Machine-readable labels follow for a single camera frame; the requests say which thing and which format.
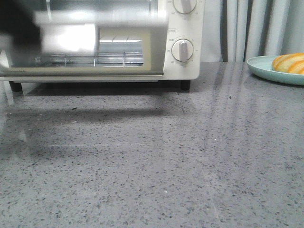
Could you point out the lower oven timer knob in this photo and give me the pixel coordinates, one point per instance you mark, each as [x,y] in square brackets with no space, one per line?
[182,50]

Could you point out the grey curtain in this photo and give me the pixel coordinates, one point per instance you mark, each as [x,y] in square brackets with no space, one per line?
[236,30]

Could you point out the striped croissant bread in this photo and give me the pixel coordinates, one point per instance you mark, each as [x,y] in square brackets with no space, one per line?
[289,63]

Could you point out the oven glass door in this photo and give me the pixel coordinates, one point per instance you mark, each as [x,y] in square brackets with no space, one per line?
[75,32]

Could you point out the white toaster oven body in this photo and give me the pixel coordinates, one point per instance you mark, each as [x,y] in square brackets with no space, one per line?
[18,30]

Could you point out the teal round plate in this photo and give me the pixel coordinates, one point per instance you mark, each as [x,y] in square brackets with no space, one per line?
[262,67]

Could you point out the upper oven knob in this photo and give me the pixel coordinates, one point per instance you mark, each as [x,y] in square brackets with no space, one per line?
[184,6]

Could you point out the metal wire oven rack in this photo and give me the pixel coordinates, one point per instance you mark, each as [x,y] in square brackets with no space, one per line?
[101,59]

